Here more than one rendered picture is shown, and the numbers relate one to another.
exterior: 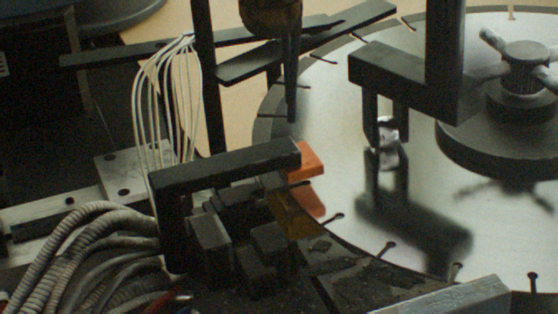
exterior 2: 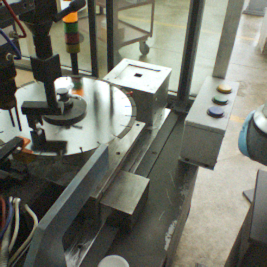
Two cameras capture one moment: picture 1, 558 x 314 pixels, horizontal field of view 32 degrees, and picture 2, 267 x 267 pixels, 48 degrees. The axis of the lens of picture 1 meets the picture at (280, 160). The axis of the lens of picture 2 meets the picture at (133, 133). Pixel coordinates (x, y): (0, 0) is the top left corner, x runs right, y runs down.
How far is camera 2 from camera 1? 0.22 m
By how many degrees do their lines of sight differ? 41
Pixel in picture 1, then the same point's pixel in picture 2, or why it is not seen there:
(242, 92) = not seen: outside the picture
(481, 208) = (74, 133)
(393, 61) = (34, 104)
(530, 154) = (75, 115)
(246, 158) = (9, 146)
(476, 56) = (38, 96)
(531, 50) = (63, 90)
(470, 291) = (101, 149)
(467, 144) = (59, 119)
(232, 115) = not seen: outside the picture
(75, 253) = not seen: outside the picture
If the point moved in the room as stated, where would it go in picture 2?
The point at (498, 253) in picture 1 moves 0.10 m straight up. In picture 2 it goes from (87, 140) to (83, 102)
